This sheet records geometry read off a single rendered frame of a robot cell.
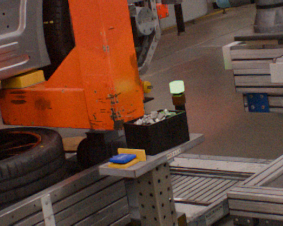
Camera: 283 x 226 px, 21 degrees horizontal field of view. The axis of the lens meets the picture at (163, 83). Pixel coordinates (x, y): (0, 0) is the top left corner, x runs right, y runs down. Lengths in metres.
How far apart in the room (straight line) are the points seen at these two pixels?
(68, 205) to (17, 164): 0.24
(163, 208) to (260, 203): 0.36
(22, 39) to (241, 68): 0.95
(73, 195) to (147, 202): 0.27
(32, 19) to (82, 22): 0.44
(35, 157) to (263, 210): 0.86
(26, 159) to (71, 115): 0.33
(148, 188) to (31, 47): 0.86
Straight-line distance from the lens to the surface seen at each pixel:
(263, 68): 2.85
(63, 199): 2.85
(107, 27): 2.87
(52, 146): 2.97
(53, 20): 3.41
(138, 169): 2.67
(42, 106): 3.18
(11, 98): 3.31
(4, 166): 2.82
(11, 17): 3.27
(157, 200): 2.82
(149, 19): 3.50
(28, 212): 2.73
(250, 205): 2.93
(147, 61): 3.71
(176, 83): 2.94
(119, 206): 3.07
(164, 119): 2.80
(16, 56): 3.24
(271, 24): 2.79
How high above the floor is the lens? 1.22
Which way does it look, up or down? 11 degrees down
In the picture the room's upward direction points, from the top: 9 degrees counter-clockwise
